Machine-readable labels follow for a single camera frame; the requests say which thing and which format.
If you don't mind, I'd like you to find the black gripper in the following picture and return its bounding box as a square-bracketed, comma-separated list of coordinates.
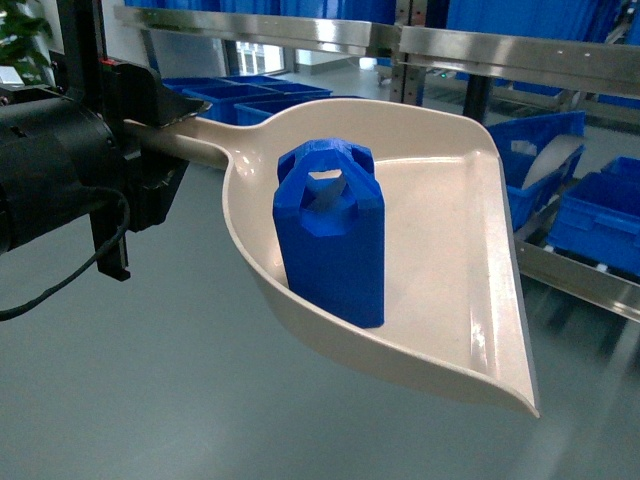
[49, 47, 210, 281]

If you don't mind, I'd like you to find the blue 3D-printed part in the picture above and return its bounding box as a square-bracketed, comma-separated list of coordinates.
[272, 138, 385, 328]

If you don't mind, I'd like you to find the beige plastic scoop tray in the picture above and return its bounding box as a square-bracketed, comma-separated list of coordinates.
[125, 98, 539, 416]

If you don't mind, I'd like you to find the steel shelf rack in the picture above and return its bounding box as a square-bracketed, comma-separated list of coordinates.
[115, 7, 639, 320]

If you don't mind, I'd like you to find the green potted plant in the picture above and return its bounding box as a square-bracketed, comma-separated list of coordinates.
[1, 1, 53, 85]

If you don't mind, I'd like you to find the blue bin row left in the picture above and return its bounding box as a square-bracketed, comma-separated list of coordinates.
[162, 75, 337, 126]

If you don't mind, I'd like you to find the blue bin with white sheet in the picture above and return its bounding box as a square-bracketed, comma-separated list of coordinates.
[488, 111, 586, 231]

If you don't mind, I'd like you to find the blue bin lower right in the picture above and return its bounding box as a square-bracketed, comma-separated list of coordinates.
[546, 173, 639, 276]

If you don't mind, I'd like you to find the black cable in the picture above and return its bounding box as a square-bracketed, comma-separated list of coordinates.
[0, 186, 132, 322]

